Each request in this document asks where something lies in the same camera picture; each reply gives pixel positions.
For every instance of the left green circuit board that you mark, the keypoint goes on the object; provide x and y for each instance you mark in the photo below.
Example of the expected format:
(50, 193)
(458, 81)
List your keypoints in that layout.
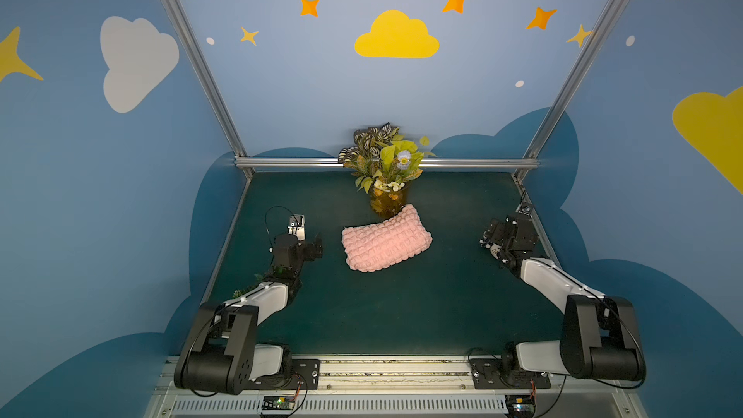
(285, 404)

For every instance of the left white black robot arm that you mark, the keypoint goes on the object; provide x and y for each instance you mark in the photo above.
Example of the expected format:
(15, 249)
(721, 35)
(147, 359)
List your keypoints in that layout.
(221, 354)

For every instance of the flower bouquet in amber vase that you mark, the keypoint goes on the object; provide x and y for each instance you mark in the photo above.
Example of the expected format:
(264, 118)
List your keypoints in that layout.
(384, 164)

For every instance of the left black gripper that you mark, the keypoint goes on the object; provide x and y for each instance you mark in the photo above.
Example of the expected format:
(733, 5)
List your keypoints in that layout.
(311, 249)

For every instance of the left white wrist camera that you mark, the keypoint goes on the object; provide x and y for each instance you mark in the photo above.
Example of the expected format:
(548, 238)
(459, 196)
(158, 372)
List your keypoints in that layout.
(297, 226)

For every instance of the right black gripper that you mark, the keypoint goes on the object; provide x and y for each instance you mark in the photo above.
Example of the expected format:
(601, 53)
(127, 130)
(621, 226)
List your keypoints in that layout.
(495, 238)

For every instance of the right green circuit board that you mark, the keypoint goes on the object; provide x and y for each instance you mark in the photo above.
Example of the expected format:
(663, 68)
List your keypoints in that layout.
(520, 406)

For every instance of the pink knitted bag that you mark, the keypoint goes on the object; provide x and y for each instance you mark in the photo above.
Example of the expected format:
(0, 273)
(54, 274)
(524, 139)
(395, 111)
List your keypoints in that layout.
(379, 246)

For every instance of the right aluminium frame post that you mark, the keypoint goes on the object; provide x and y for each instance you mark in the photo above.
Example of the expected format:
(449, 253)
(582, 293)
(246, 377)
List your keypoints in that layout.
(602, 29)

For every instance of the aluminium frame post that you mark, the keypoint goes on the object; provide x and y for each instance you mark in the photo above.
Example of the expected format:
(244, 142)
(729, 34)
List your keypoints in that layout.
(188, 40)
(602, 29)

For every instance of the green circuit board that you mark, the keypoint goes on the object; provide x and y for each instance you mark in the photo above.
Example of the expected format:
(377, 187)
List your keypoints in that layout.
(520, 406)
(285, 404)

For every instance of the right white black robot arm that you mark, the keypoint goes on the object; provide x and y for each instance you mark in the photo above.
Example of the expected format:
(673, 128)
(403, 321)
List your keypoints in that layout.
(600, 336)

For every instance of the aluminium front rail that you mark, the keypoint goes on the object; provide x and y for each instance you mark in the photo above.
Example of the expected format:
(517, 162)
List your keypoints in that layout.
(398, 386)

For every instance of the aluminium back frame bar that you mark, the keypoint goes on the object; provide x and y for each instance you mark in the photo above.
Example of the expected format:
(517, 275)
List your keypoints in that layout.
(447, 164)

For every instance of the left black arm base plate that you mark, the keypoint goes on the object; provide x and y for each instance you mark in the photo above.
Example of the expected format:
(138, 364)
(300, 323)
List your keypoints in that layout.
(307, 371)

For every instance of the left aluminium frame post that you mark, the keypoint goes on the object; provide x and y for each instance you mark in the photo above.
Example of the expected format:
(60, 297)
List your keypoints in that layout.
(188, 40)

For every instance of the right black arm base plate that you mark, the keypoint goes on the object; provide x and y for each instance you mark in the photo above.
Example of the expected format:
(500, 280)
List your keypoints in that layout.
(487, 373)

